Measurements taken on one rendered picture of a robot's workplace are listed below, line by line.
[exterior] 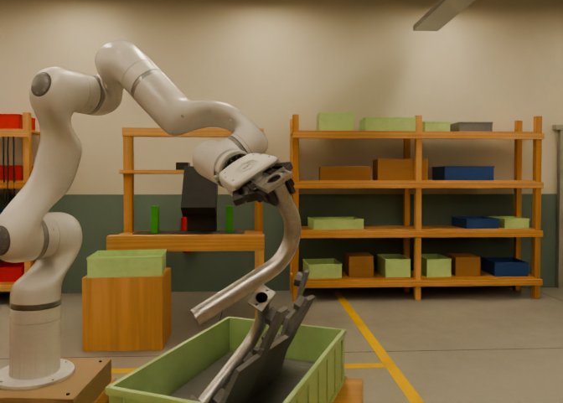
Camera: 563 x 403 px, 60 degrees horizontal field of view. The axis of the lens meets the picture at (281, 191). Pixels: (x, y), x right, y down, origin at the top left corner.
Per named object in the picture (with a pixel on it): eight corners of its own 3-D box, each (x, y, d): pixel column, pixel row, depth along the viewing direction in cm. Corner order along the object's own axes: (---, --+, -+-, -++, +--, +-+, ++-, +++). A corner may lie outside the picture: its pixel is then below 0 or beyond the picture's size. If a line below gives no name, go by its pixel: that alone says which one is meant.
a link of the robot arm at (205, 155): (260, 170, 103) (226, 197, 100) (235, 159, 114) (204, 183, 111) (241, 138, 99) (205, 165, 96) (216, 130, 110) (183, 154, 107)
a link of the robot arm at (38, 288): (-2, 307, 124) (-1, 213, 124) (58, 291, 141) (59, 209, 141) (32, 312, 119) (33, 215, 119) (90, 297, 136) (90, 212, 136)
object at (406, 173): (542, 299, 586) (544, 112, 581) (292, 302, 569) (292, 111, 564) (518, 289, 640) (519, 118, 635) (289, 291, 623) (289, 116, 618)
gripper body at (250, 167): (207, 168, 94) (231, 181, 85) (250, 142, 98) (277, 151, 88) (224, 199, 98) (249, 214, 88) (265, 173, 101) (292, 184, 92)
